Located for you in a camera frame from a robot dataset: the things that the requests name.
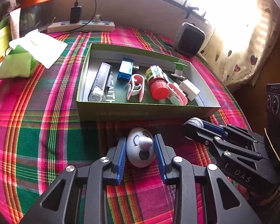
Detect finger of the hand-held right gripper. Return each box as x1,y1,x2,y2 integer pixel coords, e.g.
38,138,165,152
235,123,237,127
183,121,274,192
201,121,259,153

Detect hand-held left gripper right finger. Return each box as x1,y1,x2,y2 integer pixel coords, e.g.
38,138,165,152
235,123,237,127
154,134,263,224

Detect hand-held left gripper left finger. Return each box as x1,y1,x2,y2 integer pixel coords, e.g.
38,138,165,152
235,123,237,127
19,137,127,224

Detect white egg-shaped toy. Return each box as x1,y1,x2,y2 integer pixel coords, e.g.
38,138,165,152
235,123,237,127
126,127,155,168

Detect white usb charger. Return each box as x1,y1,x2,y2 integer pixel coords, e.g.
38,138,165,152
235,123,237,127
179,79,200,101

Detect pink and white clip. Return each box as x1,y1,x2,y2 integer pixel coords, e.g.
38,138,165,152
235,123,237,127
126,74,145,102
167,82,188,105

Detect green cardboard box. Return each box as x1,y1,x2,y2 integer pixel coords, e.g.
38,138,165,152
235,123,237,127
76,43,222,122

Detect brown bottle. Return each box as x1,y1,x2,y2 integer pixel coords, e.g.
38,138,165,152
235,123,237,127
146,66,170,99

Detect green-topped white stand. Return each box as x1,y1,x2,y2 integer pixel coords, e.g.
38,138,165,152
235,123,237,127
170,62,187,78

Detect black flashlight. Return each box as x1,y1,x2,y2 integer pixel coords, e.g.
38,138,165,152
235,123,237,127
87,62,111,102

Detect blue usb device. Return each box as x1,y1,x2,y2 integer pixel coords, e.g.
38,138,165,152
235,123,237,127
117,58,140,81

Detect cream heart-print curtain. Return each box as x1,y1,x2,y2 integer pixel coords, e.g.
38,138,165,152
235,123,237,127
196,0,280,87

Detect white power strip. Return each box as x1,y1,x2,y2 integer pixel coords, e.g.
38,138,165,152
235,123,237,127
47,21,115,33

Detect white paper sheet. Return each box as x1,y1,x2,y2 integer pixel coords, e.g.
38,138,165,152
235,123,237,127
9,29,69,69

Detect green tissue pack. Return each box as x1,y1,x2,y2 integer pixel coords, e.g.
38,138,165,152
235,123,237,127
0,45,39,78

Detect black power adapter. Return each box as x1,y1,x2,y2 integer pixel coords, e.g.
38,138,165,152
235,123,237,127
70,6,82,24

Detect green cardboard carton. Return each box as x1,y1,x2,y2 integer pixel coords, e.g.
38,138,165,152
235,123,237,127
0,16,11,36

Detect brown patterned cloth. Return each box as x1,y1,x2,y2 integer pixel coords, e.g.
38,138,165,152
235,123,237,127
0,0,21,17

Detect black cable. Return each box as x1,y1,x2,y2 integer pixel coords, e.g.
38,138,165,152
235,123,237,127
76,0,97,33

